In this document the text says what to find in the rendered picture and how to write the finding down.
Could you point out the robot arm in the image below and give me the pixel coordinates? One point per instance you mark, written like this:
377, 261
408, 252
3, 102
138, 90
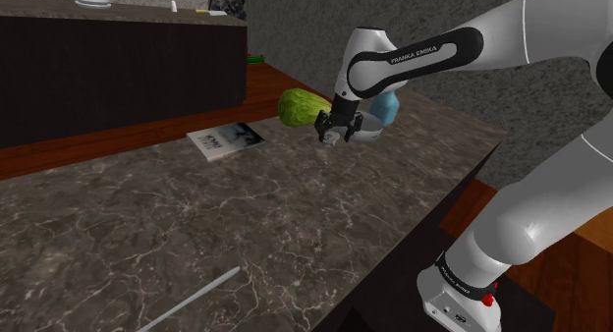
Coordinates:
536, 211

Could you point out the white bowl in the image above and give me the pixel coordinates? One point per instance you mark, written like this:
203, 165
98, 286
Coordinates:
369, 130

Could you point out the dark cabinet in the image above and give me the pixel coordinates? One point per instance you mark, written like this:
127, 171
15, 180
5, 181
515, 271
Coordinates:
119, 72

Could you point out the black and white book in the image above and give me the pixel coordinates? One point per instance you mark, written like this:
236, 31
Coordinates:
225, 140

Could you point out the grey thin rod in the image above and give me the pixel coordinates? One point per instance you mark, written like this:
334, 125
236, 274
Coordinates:
191, 300

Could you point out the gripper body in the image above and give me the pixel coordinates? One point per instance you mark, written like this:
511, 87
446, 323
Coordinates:
344, 110

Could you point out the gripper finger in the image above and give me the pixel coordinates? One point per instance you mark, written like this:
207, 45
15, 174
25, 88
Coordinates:
321, 125
355, 126

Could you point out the light blue bottle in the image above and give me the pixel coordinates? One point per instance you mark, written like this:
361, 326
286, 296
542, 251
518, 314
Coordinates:
385, 108

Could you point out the green object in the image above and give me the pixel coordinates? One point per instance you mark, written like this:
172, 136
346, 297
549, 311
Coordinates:
256, 59

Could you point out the green cabbage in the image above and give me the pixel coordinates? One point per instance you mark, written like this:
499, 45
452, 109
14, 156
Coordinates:
299, 107

